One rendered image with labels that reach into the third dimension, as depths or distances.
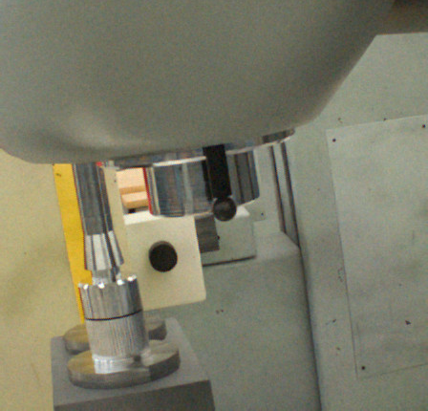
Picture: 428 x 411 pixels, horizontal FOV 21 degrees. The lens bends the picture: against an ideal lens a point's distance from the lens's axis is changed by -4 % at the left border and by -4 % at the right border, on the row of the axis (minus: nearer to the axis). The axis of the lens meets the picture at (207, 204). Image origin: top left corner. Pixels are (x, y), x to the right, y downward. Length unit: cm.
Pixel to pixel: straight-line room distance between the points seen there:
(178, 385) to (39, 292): 141
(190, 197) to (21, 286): 178
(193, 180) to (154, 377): 41
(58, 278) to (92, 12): 186
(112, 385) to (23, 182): 138
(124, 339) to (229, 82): 48
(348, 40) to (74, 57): 11
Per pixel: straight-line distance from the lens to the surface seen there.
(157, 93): 42
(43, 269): 225
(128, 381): 87
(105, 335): 88
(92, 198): 87
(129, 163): 47
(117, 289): 87
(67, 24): 41
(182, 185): 48
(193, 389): 86
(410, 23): 52
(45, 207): 223
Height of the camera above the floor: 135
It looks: 8 degrees down
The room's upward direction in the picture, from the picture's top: 9 degrees counter-clockwise
